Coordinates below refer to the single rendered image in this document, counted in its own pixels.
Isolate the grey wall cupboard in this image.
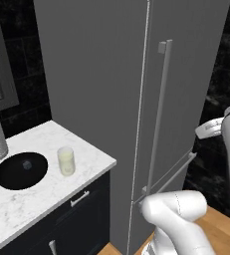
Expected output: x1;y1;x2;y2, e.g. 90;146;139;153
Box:
0;0;21;113

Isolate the dark cupboard door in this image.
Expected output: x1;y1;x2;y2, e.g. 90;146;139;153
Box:
0;198;112;255

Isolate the dark drawer front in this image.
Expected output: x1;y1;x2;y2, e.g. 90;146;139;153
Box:
52;170;112;235

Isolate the black bowl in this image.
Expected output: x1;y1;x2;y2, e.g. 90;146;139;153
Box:
0;151;50;191

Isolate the grey fridge door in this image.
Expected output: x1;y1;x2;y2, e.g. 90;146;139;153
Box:
131;0;230;203

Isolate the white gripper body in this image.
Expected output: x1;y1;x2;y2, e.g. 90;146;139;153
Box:
194;117;226;140

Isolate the grey fridge drawer handle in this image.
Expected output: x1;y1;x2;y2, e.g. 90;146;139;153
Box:
132;151;198;205

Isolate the glass of lemonade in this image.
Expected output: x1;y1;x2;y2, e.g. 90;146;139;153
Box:
56;145;77;177

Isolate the long grey fridge door handle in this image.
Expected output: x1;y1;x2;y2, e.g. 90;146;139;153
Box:
145;39;174;196

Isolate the silver drawer handle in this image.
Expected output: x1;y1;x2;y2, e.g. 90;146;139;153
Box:
70;189;91;208

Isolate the silver cupboard door handle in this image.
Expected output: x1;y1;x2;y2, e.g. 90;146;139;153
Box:
48;239;59;255

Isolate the grey fridge drawer front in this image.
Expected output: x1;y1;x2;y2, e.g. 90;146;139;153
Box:
125;155;194;255

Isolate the grey fridge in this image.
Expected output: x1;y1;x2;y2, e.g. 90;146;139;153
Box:
32;0;230;255

